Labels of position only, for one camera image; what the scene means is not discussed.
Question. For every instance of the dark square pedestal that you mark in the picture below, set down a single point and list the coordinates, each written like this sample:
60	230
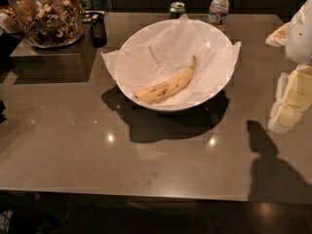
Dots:
73	63

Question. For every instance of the black scoop holder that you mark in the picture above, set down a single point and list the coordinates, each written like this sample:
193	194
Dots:
96	20

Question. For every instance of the yellow banana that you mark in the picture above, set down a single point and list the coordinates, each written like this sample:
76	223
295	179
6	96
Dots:
168	87

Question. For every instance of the glass jar of nuts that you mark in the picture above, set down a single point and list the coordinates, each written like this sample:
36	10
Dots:
48	24

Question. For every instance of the green soda can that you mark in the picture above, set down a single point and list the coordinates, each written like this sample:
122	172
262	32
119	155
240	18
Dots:
177	9

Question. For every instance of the clear plastic water bottle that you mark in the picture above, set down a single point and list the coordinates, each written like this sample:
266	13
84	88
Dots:
218	11

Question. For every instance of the white paper liner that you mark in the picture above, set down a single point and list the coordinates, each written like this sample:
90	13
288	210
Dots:
162	59

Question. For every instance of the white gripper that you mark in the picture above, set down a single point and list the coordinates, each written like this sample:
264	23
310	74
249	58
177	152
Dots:
299	38

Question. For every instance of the white bowl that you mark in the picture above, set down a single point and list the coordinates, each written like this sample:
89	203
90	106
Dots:
177	65

